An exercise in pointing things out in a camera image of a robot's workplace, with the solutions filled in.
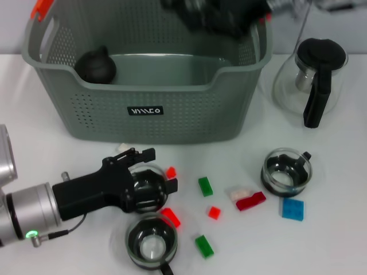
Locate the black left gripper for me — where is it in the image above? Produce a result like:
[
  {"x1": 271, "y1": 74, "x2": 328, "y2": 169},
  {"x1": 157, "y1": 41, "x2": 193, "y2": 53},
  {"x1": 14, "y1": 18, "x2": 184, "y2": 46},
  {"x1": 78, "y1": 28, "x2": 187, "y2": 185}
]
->
[{"x1": 52, "y1": 147, "x2": 178, "y2": 221}]

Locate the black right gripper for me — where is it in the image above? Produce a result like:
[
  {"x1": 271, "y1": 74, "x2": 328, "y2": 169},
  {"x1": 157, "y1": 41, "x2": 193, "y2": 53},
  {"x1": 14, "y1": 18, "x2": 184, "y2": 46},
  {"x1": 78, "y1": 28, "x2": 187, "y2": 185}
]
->
[{"x1": 183, "y1": 0, "x2": 267, "y2": 38}]

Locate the dark red toy brick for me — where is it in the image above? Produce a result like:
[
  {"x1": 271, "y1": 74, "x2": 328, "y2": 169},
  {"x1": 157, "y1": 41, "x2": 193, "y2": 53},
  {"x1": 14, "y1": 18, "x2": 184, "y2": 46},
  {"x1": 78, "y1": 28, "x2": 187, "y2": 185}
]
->
[{"x1": 235, "y1": 191, "x2": 267, "y2": 212}]

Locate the blue toy brick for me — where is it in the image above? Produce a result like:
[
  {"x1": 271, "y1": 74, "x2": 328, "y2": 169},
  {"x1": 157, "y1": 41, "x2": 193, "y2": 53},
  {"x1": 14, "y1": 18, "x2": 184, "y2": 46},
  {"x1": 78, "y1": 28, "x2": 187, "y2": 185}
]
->
[{"x1": 278, "y1": 197, "x2": 305, "y2": 222}]

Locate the grey perforated storage bin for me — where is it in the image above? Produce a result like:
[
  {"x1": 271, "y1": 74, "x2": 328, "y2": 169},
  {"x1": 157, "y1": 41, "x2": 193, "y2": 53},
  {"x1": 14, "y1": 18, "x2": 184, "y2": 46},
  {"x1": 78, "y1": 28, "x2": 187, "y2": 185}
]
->
[{"x1": 21, "y1": 0, "x2": 273, "y2": 144}]

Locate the bright red long brick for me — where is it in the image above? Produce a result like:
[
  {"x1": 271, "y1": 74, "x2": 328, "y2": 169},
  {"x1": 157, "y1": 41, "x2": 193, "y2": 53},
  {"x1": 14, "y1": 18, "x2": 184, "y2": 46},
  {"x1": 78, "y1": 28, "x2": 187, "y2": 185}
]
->
[{"x1": 159, "y1": 207, "x2": 182, "y2": 229}]

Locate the green toy brick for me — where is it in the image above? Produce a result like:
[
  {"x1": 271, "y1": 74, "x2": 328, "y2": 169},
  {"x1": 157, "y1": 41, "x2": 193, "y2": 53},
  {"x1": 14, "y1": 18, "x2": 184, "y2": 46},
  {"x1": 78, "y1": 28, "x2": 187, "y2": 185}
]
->
[
  {"x1": 197, "y1": 176, "x2": 214, "y2": 198},
  {"x1": 194, "y1": 234, "x2": 215, "y2": 260}
]

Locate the translucent white toy brick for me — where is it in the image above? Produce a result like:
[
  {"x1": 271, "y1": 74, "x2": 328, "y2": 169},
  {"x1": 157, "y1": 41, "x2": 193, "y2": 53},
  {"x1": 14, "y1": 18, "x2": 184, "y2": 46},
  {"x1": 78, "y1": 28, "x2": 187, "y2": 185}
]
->
[{"x1": 229, "y1": 187, "x2": 253, "y2": 201}]

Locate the black clay teapot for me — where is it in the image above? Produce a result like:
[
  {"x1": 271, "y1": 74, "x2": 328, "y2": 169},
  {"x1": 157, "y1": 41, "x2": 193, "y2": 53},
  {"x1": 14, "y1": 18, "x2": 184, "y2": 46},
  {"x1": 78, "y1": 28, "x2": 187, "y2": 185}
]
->
[{"x1": 75, "y1": 45, "x2": 118, "y2": 85}]

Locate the glass teapot black lid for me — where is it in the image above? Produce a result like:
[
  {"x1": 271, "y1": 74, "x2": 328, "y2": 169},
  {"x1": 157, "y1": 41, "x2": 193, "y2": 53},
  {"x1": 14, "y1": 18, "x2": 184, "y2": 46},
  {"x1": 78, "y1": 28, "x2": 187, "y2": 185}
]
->
[{"x1": 272, "y1": 38, "x2": 349, "y2": 129}]

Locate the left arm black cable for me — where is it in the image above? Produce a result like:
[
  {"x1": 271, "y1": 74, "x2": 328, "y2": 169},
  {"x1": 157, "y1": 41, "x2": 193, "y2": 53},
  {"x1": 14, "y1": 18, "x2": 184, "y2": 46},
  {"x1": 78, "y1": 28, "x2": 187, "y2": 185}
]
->
[{"x1": 30, "y1": 213, "x2": 87, "y2": 248}]

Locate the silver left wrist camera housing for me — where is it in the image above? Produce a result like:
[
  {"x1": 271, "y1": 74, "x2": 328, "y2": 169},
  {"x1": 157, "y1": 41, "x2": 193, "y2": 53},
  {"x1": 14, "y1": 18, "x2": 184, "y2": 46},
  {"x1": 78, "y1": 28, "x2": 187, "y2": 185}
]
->
[{"x1": 0, "y1": 124, "x2": 18, "y2": 187}]

